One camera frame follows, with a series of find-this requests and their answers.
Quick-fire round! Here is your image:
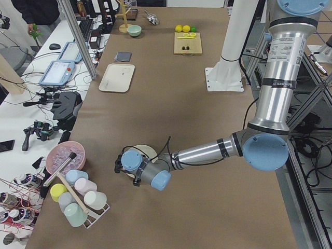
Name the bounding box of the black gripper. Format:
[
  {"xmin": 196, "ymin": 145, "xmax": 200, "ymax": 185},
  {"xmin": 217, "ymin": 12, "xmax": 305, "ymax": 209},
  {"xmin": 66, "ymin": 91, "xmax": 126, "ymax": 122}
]
[{"xmin": 114, "ymin": 155, "xmax": 123, "ymax": 174}]

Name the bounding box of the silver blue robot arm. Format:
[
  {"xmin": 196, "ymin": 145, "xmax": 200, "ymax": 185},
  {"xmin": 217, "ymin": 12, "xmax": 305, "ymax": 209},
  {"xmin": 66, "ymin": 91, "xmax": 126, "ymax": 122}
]
[{"xmin": 114, "ymin": 1, "xmax": 331, "ymax": 191}]

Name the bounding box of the cream rabbit tray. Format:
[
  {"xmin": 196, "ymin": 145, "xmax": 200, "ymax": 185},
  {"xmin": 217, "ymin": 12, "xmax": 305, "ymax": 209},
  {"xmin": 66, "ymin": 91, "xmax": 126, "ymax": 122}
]
[{"xmin": 99, "ymin": 63, "xmax": 135, "ymax": 93}]

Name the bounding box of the cream round plate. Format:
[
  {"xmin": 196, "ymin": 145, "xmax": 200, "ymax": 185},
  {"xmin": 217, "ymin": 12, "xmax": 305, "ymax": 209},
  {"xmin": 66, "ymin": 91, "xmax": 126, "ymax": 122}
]
[{"xmin": 121, "ymin": 145, "xmax": 157, "ymax": 178}]

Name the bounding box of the pink cup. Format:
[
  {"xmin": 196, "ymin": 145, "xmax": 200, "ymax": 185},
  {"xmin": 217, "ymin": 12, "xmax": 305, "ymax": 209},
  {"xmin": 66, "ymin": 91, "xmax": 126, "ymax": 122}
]
[{"xmin": 74, "ymin": 177, "xmax": 97, "ymax": 196}]

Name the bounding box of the white cup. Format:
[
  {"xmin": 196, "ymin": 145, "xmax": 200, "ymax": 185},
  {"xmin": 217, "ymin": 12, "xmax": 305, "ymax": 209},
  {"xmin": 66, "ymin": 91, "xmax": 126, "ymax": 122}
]
[{"xmin": 84, "ymin": 191, "xmax": 107, "ymax": 210}]

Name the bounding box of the blue cup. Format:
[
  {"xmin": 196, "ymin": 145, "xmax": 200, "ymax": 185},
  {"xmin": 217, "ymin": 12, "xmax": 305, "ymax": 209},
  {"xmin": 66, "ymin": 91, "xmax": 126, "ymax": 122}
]
[{"xmin": 65, "ymin": 170, "xmax": 89, "ymax": 187}]

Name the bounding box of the white cup rack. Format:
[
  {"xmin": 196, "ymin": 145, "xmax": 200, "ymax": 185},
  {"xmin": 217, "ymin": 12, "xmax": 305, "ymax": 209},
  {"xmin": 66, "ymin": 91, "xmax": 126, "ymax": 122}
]
[{"xmin": 57, "ymin": 173, "xmax": 110, "ymax": 229}]

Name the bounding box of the pink bowl with ice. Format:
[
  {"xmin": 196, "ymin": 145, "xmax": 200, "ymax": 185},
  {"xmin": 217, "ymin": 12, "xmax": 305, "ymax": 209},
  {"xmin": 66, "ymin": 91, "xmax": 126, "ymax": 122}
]
[{"xmin": 46, "ymin": 141, "xmax": 86, "ymax": 175}]

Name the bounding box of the grey cup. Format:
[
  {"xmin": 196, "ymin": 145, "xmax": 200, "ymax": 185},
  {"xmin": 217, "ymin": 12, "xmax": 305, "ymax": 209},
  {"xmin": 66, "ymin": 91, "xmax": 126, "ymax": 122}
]
[{"xmin": 58, "ymin": 192, "xmax": 76, "ymax": 213}]

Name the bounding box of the mint green cup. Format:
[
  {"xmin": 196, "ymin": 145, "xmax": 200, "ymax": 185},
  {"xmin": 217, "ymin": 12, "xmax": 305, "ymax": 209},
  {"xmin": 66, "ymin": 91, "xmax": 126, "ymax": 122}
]
[{"xmin": 64, "ymin": 203, "xmax": 88, "ymax": 227}]

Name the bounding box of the yellow cup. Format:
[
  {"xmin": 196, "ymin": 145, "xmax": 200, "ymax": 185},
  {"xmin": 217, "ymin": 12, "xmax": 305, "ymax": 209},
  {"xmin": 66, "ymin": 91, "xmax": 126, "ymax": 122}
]
[{"xmin": 50, "ymin": 183, "xmax": 68, "ymax": 202}]

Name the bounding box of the black stand device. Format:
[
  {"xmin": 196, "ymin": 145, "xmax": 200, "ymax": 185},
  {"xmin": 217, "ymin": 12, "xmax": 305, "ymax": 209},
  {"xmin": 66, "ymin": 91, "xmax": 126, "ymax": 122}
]
[{"xmin": 51, "ymin": 91, "xmax": 82, "ymax": 144}]

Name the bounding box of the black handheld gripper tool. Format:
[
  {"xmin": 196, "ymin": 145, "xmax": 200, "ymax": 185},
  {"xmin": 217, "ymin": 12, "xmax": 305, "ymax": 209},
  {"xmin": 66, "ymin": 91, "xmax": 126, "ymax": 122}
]
[{"xmin": 22, "ymin": 121, "xmax": 54, "ymax": 151}]

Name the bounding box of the grey folded cloth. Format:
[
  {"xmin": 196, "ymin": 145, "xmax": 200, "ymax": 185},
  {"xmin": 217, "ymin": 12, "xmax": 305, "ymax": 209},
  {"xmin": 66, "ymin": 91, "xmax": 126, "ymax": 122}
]
[{"xmin": 114, "ymin": 51, "xmax": 132, "ymax": 62}]

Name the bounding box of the near teach pendant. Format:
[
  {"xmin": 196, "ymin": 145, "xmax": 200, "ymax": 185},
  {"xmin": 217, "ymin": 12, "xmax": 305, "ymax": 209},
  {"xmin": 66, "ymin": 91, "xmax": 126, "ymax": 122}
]
[{"xmin": 39, "ymin": 60, "xmax": 75, "ymax": 86}]

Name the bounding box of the teach pendant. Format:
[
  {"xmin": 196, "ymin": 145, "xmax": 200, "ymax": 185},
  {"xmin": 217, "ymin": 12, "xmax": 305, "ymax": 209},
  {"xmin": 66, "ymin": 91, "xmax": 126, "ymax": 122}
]
[
  {"xmin": 39, "ymin": 60, "xmax": 75, "ymax": 86},
  {"xmin": 58, "ymin": 41, "xmax": 82, "ymax": 64}
]

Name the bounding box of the black smartphone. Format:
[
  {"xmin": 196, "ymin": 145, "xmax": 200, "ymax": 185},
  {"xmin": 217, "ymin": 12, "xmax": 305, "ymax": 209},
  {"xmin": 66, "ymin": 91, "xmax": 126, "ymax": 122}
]
[{"xmin": 0, "ymin": 140, "xmax": 15, "ymax": 153}]

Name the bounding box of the far teach pendant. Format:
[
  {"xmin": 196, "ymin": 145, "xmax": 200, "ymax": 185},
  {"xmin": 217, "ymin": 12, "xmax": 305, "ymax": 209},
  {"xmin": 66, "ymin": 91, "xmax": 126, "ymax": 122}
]
[{"xmin": 58, "ymin": 41, "xmax": 82, "ymax": 64}]

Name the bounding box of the black computer mouse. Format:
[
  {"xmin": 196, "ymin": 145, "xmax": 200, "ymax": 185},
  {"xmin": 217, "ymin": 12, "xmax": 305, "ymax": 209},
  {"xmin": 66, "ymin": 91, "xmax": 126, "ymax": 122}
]
[{"xmin": 49, "ymin": 43, "xmax": 61, "ymax": 50}]

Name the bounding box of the mint green bowl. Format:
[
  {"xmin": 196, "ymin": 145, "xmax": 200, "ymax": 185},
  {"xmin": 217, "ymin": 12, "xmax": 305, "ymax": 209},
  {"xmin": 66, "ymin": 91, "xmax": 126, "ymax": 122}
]
[{"xmin": 127, "ymin": 25, "xmax": 142, "ymax": 37}]

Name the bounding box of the bamboo cutting board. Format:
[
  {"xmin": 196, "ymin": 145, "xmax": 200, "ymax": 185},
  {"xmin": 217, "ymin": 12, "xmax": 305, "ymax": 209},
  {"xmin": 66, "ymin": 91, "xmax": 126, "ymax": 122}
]
[{"xmin": 174, "ymin": 32, "xmax": 203, "ymax": 55}]

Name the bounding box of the wooden mug tree stand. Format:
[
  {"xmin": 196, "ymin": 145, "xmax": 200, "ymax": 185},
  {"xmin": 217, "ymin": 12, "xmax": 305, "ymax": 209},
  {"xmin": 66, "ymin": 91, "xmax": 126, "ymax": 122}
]
[{"xmin": 116, "ymin": 0, "xmax": 132, "ymax": 33}]

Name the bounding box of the black keyboard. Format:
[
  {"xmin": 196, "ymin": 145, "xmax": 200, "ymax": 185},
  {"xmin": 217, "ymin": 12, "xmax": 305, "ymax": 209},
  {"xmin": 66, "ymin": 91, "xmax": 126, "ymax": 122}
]
[{"xmin": 79, "ymin": 19, "xmax": 93, "ymax": 42}]

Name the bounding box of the outer yellow lemon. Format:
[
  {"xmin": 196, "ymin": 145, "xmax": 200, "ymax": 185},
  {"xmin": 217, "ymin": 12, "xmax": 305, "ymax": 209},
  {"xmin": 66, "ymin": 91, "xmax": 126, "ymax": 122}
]
[{"xmin": 175, "ymin": 25, "xmax": 183, "ymax": 33}]

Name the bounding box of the steel scoop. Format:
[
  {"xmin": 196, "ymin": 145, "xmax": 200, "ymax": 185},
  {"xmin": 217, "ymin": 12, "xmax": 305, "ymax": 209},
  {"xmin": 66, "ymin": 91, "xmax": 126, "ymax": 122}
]
[{"xmin": 144, "ymin": 10, "xmax": 159, "ymax": 25}]

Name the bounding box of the yellow lemon near board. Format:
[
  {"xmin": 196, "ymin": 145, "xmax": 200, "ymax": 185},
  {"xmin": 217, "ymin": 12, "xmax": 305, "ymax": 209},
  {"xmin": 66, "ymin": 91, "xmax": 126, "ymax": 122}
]
[{"xmin": 182, "ymin": 25, "xmax": 191, "ymax": 33}]

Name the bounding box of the green lime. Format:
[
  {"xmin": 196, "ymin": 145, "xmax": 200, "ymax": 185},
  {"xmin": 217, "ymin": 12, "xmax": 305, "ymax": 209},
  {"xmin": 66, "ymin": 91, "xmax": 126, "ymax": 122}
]
[{"xmin": 190, "ymin": 26, "xmax": 197, "ymax": 32}]

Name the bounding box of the steel ice scoop handle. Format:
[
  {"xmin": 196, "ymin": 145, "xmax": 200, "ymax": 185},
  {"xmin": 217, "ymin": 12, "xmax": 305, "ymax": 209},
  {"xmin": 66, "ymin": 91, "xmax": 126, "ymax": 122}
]
[{"xmin": 43, "ymin": 152, "xmax": 77, "ymax": 187}]

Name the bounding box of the aluminium frame post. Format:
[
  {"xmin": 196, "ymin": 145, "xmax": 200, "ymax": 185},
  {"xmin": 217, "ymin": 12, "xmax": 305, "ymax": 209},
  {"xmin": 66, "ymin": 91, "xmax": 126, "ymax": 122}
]
[{"xmin": 57, "ymin": 0, "xmax": 97, "ymax": 80}]

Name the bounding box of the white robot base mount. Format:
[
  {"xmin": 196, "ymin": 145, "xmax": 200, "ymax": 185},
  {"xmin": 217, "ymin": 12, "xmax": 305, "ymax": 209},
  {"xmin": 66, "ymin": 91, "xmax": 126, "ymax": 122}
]
[{"xmin": 205, "ymin": 0, "xmax": 259, "ymax": 92}]

